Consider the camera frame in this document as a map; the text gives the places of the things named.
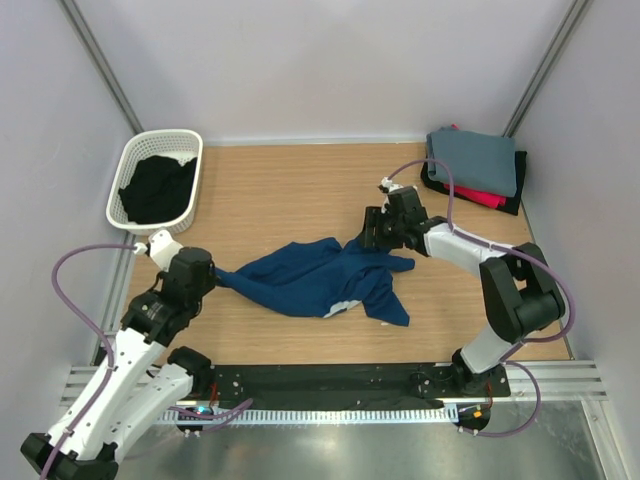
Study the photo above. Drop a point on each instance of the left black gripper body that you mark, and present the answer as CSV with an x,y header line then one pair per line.
x,y
210,284

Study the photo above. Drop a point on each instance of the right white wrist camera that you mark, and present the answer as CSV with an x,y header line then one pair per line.
x,y
387,186

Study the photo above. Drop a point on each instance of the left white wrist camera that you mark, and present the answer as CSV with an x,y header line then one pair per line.
x,y
160,247

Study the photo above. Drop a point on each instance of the folded grey t-shirt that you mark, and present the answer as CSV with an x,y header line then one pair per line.
x,y
476,161

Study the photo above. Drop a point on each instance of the white plastic laundry basket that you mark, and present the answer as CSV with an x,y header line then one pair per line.
x,y
179,144

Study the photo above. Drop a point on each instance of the blue mickey t-shirt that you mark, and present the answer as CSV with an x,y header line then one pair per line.
x,y
322,279

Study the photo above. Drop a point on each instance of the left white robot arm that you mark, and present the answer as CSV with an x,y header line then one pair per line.
x,y
112,413

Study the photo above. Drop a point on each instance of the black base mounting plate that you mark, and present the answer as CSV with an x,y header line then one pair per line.
x,y
326,387

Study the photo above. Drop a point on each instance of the aluminium frame rail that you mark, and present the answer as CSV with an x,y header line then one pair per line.
x,y
558,380

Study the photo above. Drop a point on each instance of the black t-shirt in basket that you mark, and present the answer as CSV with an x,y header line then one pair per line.
x,y
159,190

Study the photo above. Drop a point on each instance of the white slotted cable duct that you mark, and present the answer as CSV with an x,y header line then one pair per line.
x,y
252,417

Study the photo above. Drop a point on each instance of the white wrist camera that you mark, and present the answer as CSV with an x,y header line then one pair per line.
x,y
160,247
387,186

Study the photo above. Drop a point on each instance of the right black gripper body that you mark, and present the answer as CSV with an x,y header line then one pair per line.
x,y
391,230

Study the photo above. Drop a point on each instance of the folded black t-shirt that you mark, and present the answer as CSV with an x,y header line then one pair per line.
x,y
512,203

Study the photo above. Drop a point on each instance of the folded pink t-shirt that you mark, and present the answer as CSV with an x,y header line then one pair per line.
x,y
486,199

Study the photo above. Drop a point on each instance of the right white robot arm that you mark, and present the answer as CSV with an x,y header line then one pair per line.
x,y
520,295

